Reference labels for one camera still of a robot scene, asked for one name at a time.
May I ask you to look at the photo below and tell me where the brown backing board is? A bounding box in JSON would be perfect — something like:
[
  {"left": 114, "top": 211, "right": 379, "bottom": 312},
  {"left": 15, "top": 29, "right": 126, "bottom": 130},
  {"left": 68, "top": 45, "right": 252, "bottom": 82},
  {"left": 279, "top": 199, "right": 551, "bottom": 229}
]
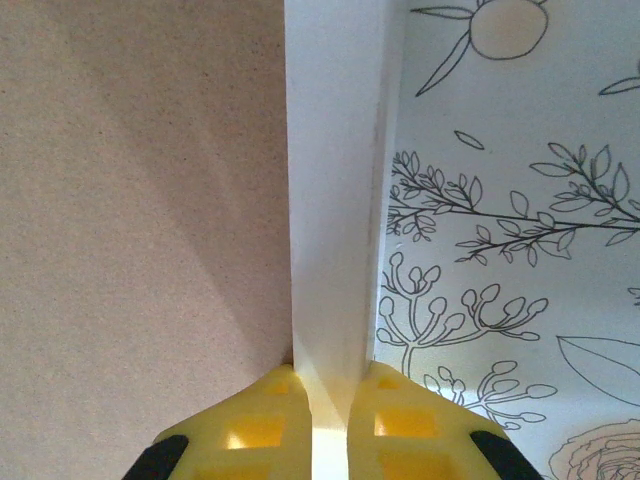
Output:
[{"left": 0, "top": 0, "right": 301, "bottom": 480}]

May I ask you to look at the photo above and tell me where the white picture frame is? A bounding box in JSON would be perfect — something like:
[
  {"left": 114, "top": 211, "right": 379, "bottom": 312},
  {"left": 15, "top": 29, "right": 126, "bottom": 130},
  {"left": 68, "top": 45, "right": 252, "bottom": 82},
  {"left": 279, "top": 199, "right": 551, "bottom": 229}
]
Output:
[{"left": 282, "top": 0, "right": 406, "bottom": 480}]

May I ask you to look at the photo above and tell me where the floral patterned table sheet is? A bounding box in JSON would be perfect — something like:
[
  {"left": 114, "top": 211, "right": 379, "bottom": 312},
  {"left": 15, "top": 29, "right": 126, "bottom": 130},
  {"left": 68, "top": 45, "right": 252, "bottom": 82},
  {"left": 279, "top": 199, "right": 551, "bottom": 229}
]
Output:
[{"left": 372, "top": 0, "right": 640, "bottom": 480}]

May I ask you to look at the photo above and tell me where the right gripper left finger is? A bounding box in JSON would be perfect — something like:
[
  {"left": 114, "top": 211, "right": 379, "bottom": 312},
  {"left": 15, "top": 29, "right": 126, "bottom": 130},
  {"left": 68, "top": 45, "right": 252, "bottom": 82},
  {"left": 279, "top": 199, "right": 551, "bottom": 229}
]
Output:
[{"left": 122, "top": 363, "right": 314, "bottom": 480}]

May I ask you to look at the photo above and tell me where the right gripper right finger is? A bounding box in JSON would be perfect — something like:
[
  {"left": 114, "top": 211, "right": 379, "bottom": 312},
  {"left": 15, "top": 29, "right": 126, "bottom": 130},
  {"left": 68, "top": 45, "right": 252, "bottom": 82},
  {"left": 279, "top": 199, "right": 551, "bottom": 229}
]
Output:
[{"left": 344, "top": 362, "right": 542, "bottom": 480}]

